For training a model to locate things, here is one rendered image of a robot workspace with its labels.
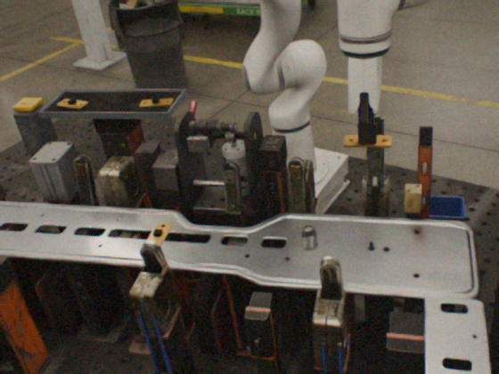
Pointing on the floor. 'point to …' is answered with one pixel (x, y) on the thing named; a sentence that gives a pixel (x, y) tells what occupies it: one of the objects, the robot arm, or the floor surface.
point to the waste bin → (151, 41)
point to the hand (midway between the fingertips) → (367, 129)
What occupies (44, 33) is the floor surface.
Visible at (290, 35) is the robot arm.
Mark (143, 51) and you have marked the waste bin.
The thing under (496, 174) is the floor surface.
